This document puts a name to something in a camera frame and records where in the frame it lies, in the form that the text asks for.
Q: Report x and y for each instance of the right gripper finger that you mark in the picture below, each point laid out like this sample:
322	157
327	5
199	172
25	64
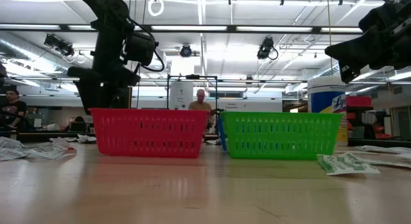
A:
353	47

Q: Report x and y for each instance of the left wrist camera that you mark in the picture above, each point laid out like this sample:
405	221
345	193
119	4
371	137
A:
140	49

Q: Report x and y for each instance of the white bandage wrapper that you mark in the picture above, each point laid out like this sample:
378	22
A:
404	156

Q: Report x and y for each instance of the green plastic basket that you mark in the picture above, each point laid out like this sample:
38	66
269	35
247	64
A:
279	116

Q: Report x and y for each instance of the white packets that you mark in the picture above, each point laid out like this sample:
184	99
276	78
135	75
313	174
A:
48	151
391	163

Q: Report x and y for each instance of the small white first aid packet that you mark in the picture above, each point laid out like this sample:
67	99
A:
61	142
86	139

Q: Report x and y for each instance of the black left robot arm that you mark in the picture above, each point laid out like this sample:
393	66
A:
109	25

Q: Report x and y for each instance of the black distant rig frame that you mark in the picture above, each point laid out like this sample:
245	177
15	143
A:
192	77

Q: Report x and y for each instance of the black background bench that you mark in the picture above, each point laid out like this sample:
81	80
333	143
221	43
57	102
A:
38	136

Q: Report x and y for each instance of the red plastic basket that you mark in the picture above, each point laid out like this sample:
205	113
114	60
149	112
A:
147	116

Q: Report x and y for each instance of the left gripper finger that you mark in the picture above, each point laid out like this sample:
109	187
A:
90	97
117	97

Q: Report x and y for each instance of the black and red machine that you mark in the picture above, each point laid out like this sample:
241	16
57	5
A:
382	129

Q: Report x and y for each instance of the white alcohol pad packet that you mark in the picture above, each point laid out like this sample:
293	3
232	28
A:
212	142

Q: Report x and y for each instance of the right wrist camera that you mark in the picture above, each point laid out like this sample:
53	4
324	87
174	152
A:
385	15

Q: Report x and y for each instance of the black ceiling camera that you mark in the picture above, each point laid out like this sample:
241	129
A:
265	49
59	44

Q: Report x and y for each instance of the white roll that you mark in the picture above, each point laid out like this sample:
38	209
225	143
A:
54	127

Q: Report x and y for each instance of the black side table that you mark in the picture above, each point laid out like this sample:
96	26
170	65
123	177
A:
379	142

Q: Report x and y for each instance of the disinfecting wipes canister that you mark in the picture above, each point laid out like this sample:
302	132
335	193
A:
324	102

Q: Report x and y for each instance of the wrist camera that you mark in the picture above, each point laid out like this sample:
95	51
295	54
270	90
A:
140	49
385	15

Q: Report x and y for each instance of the blue plastic basket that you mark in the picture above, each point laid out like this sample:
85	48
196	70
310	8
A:
222	134

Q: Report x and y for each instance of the black overhead camera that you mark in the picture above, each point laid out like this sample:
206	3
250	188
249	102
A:
185	51

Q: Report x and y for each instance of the white LED light strip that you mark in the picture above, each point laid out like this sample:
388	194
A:
274	29
340	29
29	26
82	27
189	28

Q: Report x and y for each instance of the person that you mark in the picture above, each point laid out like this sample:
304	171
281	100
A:
78	124
200	106
14	108

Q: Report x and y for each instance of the white cabinet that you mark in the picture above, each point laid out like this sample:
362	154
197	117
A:
181	95

